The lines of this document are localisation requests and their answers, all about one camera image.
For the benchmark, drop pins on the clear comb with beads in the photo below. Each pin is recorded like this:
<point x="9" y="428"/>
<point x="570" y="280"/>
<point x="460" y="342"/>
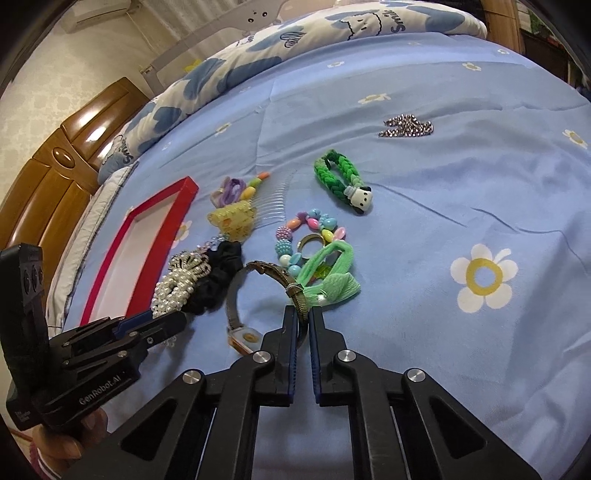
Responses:
<point x="269" y="201"/>

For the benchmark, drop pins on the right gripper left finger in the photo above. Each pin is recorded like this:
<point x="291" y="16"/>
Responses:
<point x="201" y="426"/>

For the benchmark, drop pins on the silver rhinestone hair clip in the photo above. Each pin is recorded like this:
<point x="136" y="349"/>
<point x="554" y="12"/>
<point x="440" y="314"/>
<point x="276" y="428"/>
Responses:
<point x="406" y="126"/>

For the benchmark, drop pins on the grey white pillow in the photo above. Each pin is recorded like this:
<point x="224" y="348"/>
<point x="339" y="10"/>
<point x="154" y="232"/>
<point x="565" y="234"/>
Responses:
<point x="72" y="260"/>

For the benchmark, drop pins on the yellow claw hair clip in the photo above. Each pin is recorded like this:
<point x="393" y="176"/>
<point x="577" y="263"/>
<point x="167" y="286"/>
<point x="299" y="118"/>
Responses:
<point x="235" y="221"/>

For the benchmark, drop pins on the white air conditioner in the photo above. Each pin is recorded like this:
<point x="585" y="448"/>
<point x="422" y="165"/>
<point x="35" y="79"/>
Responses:
<point x="85" y="13"/>

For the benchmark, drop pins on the wooden wardrobe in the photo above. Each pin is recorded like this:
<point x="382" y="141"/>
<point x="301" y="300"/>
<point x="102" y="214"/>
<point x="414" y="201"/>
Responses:
<point x="503" y="24"/>

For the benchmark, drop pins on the gold wristwatch green face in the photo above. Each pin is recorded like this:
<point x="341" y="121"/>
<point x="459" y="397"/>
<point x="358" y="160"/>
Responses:
<point x="260" y="303"/>

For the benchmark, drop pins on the black velvet scrunchie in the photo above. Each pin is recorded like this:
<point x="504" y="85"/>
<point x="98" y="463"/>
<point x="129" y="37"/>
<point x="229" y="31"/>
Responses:
<point x="209" y="291"/>

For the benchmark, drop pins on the person's left hand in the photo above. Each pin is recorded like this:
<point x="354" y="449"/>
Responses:
<point x="52" y="454"/>

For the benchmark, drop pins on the blue floral bed sheet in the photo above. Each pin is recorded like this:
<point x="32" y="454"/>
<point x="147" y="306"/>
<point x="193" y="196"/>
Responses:
<point x="472" y="244"/>

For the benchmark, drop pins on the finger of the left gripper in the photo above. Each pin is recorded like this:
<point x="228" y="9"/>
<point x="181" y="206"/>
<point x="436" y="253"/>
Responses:
<point x="155" y="330"/>
<point x="126" y="325"/>

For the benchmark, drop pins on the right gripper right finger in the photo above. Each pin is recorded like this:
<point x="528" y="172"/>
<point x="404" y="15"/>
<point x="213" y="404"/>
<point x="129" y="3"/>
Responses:
<point x="404" y="425"/>

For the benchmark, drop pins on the wooden headboard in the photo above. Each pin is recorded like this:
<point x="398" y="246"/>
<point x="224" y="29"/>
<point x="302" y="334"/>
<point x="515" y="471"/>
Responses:
<point x="54" y="187"/>

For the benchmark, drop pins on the blue white patterned quilt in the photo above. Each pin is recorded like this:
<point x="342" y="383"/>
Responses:
<point x="270" y="47"/>

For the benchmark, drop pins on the white bed guard rail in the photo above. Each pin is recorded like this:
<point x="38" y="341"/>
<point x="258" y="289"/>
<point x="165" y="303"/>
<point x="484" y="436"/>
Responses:
<point x="181" y="32"/>

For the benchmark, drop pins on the red jewelry tray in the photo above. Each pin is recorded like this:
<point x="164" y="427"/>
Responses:
<point x="133" y="263"/>

